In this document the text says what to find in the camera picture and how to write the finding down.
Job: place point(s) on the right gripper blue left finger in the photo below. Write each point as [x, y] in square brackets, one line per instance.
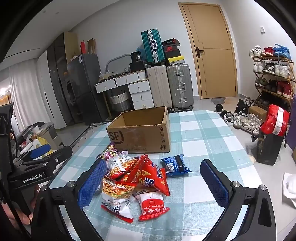
[48, 222]

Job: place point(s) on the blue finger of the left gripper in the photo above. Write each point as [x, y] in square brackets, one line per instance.
[36, 153]
[42, 165]

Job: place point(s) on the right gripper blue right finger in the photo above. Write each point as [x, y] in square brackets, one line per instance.
[259, 220]

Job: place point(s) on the noodle snack bag white bottom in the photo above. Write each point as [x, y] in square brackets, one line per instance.
[115, 198]

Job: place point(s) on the purple candy bag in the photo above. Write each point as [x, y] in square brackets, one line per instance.
[109, 152]

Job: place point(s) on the red corn chip bag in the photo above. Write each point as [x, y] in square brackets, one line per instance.
[147, 173]

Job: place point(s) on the red white snack packet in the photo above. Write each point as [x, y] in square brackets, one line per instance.
[152, 205]

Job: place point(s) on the blue cookie pack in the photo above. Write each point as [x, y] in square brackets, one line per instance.
[175, 166]

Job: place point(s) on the person's left hand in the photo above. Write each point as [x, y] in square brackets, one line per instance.
[25, 219]

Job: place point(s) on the dotted floor rug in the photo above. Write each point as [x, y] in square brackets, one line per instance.
[87, 134]

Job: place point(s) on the white curtain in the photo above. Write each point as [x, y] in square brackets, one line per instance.
[29, 106]

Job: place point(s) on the black paper bag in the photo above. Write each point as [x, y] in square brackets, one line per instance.
[267, 147]

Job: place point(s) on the woven laundry basket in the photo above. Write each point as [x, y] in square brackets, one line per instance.
[121, 102]

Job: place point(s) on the black refrigerator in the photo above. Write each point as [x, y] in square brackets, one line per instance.
[84, 73]

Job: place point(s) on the brown SF cardboard box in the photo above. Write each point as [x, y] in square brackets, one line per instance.
[142, 131]

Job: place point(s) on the tall dark cabinet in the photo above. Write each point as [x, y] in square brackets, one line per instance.
[59, 54]

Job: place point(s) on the red gift bag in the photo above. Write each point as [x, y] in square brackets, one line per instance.
[276, 121]

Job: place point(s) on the teal plaid tablecloth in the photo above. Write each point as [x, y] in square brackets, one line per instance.
[195, 136]

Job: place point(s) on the white drawer desk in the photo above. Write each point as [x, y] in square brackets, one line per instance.
[138, 87]

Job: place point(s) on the small cardboard box on floor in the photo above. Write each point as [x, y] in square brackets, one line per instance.
[258, 112]

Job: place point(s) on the oval mirror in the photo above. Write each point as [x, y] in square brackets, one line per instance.
[119, 64]

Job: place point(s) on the beige suitcase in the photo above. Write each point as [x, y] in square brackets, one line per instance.
[159, 85]

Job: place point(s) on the teal suitcase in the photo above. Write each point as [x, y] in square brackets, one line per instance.
[153, 47]

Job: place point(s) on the silver suitcase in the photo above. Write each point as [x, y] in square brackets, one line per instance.
[181, 89]

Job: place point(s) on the wooden shoe rack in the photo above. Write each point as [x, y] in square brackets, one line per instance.
[274, 81]

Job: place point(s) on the stack of shoe boxes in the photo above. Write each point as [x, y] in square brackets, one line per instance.
[172, 52]

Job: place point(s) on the wooden door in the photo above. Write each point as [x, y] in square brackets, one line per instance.
[212, 49]

